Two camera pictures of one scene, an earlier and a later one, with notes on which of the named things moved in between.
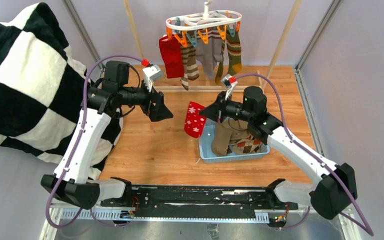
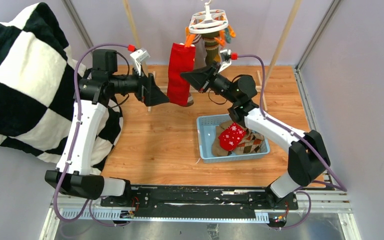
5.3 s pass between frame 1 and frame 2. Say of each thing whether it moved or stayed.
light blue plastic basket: stayed
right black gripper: moved
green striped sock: moved
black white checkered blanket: stayed
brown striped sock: moved
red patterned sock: moved
